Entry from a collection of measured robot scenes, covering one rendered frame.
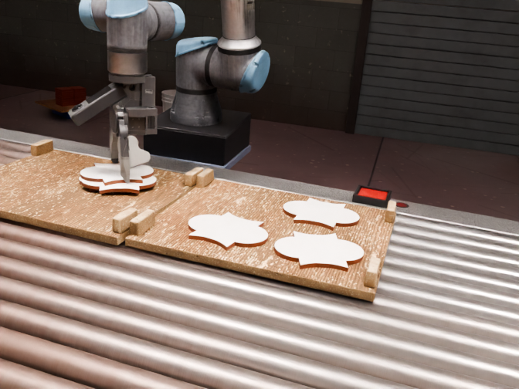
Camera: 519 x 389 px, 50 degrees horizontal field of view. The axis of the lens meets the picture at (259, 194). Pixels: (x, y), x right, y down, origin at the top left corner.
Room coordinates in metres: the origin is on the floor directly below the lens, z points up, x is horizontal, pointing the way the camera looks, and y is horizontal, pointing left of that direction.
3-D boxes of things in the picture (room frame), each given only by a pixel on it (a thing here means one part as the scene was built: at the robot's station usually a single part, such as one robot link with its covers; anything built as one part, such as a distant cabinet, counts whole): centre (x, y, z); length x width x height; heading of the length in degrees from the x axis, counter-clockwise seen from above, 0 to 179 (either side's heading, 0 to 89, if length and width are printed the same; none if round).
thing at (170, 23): (1.20, 0.25, 1.26); 0.11 x 0.11 x 0.08; 66
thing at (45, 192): (1.06, 0.37, 0.93); 0.41 x 0.35 x 0.02; 72
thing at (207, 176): (1.13, 0.12, 0.95); 0.06 x 0.02 x 0.03; 164
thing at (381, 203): (1.17, -0.25, 0.92); 0.08 x 0.08 x 0.02; 73
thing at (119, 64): (1.10, 0.28, 1.18); 0.08 x 0.08 x 0.05
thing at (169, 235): (0.94, -0.03, 0.93); 0.41 x 0.35 x 0.02; 74
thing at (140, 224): (0.87, 0.19, 0.95); 0.06 x 0.02 x 0.03; 164
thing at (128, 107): (1.10, 0.27, 1.10); 0.09 x 0.08 x 0.12; 116
